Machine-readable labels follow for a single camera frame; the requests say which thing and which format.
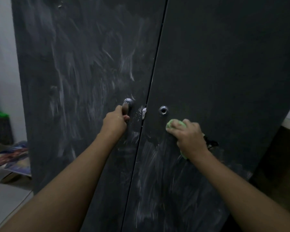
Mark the dark smeared cabinet door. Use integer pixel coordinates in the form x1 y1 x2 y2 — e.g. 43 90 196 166
11 0 168 232

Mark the person's left hand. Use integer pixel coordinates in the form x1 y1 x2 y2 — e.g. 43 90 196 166
99 104 130 144

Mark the person's right forearm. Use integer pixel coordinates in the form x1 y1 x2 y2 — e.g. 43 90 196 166
189 149 290 232

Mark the person's right hand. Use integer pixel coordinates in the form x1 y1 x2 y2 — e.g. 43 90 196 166
166 119 209 160

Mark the green cleaning cloth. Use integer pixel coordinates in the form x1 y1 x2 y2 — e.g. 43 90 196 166
165 119 206 160

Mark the brown wooden furniture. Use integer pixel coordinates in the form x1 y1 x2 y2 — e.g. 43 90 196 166
226 118 290 232

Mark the silver round door knob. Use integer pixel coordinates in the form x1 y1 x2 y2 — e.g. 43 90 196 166
123 98 135 111

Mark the person's left forearm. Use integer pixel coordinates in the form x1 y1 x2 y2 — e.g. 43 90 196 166
0 133 122 232

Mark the colourful printed floor mat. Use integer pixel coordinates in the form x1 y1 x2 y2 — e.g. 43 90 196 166
0 140 32 177

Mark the dark basket with green lid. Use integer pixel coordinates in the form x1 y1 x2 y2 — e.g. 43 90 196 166
0 110 14 146

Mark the dark plain cabinet door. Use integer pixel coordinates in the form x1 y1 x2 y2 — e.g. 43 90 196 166
121 0 290 232

